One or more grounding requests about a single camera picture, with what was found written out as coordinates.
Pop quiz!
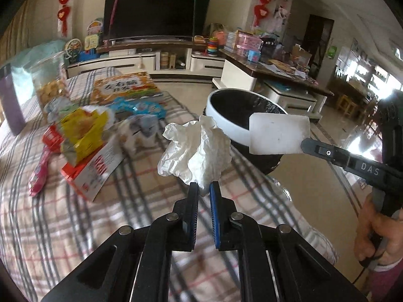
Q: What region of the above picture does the black flat television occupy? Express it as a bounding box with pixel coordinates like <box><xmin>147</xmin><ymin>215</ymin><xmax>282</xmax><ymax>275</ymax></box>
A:
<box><xmin>103</xmin><ymin>0</ymin><xmax>212</xmax><ymax>42</ymax></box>

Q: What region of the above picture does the white coffee table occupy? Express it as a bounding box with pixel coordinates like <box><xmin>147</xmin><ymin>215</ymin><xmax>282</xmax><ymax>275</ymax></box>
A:
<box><xmin>212</xmin><ymin>49</ymin><xmax>335</xmax><ymax>124</ymax></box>

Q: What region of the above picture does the ferris wheel toy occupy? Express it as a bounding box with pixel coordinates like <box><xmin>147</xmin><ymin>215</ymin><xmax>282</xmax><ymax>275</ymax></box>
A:
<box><xmin>64</xmin><ymin>38</ymin><xmax>83</xmax><ymax>67</ymax></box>

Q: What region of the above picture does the teal plastic bag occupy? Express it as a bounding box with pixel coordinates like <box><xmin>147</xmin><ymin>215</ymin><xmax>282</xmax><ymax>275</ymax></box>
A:
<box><xmin>12</xmin><ymin>39</ymin><xmax>67</xmax><ymax>80</ymax></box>

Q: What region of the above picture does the clear cookie jar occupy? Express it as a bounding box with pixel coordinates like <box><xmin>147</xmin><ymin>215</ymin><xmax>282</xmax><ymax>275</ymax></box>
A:
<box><xmin>31</xmin><ymin>51</ymin><xmax>72</xmax><ymax>108</ymax></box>

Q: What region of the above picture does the pink toy box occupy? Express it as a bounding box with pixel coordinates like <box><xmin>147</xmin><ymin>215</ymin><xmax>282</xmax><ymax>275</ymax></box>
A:
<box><xmin>236</xmin><ymin>31</ymin><xmax>264</xmax><ymax>55</ymax></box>

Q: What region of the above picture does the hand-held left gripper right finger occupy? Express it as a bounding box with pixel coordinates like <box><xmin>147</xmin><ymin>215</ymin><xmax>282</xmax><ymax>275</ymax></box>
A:
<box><xmin>210</xmin><ymin>181</ymin><xmax>369</xmax><ymax>302</ymax></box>

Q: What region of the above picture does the red and white box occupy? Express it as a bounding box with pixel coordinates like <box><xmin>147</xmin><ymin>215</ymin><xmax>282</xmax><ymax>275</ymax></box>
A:
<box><xmin>61</xmin><ymin>138</ymin><xmax>125</xmax><ymax>202</ymax></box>

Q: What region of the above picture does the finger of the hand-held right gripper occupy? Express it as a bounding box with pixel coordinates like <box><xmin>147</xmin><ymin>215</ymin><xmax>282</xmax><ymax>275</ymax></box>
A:
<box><xmin>300</xmin><ymin>137</ymin><xmax>388</xmax><ymax>193</ymax></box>

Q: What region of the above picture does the person's right hand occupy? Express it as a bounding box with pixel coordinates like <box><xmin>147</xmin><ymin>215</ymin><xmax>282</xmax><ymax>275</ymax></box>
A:
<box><xmin>354</xmin><ymin>193</ymin><xmax>403</xmax><ymax>266</ymax></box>

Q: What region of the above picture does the red hanging decoration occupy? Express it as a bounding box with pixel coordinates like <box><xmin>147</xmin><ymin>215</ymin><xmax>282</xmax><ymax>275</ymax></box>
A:
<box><xmin>253</xmin><ymin>0</ymin><xmax>278</xmax><ymax>26</ymax></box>
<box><xmin>57</xmin><ymin>0</ymin><xmax>77</xmax><ymax>37</ymax></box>

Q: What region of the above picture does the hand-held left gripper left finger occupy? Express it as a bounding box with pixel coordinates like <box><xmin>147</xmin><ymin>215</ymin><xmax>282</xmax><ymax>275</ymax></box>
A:
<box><xmin>41</xmin><ymin>182</ymin><xmax>199</xmax><ymax>302</ymax></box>

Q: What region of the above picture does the white television stand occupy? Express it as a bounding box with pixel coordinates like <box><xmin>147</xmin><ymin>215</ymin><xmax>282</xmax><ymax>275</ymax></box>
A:
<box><xmin>66</xmin><ymin>39</ymin><xmax>228</xmax><ymax>80</ymax></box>

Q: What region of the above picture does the purple box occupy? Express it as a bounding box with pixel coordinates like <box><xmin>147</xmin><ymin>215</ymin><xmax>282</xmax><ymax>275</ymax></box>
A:
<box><xmin>0</xmin><ymin>64</ymin><xmax>28</xmax><ymax>136</ymax></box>

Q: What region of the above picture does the yellow snack packet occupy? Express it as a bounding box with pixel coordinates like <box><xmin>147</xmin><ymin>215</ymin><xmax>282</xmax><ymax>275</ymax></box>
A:
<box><xmin>59</xmin><ymin>107</ymin><xmax>110</xmax><ymax>166</ymax></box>

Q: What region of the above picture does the pink packet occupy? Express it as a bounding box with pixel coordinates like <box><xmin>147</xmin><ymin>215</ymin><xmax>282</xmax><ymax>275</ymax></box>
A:
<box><xmin>28</xmin><ymin>146</ymin><xmax>53</xmax><ymax>198</ymax></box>

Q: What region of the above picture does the silver printed packet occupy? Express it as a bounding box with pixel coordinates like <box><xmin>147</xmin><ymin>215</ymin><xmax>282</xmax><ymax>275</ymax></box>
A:
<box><xmin>116</xmin><ymin>114</ymin><xmax>162</xmax><ymax>155</ymax></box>

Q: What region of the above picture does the stacking ring toy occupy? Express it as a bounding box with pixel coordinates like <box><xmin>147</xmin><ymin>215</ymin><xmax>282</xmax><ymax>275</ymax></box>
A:
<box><xmin>206</xmin><ymin>36</ymin><xmax>220</xmax><ymax>58</ymax></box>

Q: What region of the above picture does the white bin with black liner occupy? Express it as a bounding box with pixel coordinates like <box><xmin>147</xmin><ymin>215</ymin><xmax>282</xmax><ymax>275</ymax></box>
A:
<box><xmin>203</xmin><ymin>88</ymin><xmax>290</xmax><ymax>177</ymax></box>

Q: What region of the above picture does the wooden stool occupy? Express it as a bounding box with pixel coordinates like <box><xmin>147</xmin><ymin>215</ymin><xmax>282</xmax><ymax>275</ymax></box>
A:
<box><xmin>336</xmin><ymin>94</ymin><xmax>357</xmax><ymax>118</ymax></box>

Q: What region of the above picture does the orange puzzle box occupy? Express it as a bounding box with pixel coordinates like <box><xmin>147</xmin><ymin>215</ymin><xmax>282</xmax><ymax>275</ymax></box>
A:
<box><xmin>91</xmin><ymin>71</ymin><xmax>163</xmax><ymax>106</ymax></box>

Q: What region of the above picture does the red snack packet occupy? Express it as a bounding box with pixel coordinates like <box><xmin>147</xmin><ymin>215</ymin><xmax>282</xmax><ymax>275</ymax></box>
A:
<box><xmin>42</xmin><ymin>125</ymin><xmax>65</xmax><ymax>154</ymax></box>

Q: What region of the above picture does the white paper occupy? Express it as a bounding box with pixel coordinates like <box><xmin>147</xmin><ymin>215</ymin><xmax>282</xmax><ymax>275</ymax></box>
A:
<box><xmin>157</xmin><ymin>115</ymin><xmax>233</xmax><ymax>197</ymax></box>

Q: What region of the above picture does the blue toy packet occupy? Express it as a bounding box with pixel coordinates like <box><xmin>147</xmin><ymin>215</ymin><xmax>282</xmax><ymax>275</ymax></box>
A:
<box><xmin>111</xmin><ymin>97</ymin><xmax>168</xmax><ymax>119</ymax></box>

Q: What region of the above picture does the person's right forearm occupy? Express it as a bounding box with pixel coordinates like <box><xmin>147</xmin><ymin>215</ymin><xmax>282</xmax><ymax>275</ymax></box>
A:
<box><xmin>370</xmin><ymin>256</ymin><xmax>403</xmax><ymax>302</ymax></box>

